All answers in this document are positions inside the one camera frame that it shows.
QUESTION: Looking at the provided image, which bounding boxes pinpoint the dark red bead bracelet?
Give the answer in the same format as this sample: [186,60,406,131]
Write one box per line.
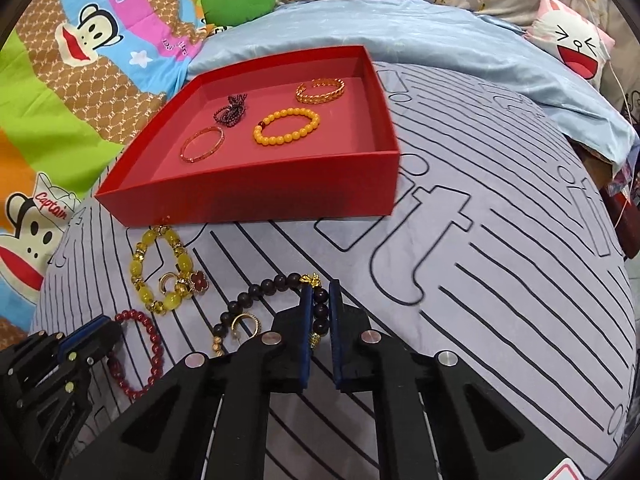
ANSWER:
[106,309,165,401]

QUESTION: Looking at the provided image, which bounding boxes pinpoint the translucent yellow stone bracelet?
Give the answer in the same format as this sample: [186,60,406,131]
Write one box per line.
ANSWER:
[129,225,196,317]

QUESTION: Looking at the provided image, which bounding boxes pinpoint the dark brown bead bracelet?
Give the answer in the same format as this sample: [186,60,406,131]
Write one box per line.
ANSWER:
[209,271,332,359]

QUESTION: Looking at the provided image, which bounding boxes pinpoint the thin gold bangle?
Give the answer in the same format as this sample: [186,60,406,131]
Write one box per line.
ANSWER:
[179,126,226,164]

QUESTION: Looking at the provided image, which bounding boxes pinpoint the orange yellow bead bracelet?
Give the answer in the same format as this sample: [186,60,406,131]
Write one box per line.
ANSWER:
[252,107,322,148]

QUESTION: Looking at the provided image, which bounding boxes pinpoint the dark purple bead necklace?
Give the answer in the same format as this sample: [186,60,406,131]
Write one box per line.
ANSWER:
[214,92,249,129]

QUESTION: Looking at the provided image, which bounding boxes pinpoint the gold chain bangle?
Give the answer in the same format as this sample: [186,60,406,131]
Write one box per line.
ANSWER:
[295,78,346,105]

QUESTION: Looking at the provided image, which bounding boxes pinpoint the red tray box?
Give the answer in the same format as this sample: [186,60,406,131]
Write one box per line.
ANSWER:
[96,46,400,226]

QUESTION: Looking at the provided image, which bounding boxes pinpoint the colourful cartoon monkey blanket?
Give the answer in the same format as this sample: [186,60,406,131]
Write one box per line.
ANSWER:
[1,0,209,346]

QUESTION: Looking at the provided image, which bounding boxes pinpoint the light blue duvet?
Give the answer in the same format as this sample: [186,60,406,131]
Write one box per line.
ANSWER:
[186,0,639,167]

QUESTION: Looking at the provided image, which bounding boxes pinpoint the green plush pillow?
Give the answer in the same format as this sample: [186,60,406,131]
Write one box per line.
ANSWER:
[201,0,276,27]

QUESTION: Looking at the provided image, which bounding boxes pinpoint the pink cartoon face cushion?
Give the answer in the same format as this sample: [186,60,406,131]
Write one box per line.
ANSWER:
[524,0,615,90]

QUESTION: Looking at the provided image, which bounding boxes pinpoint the red flower gold ring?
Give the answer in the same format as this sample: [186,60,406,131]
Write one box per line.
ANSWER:
[157,268,211,297]

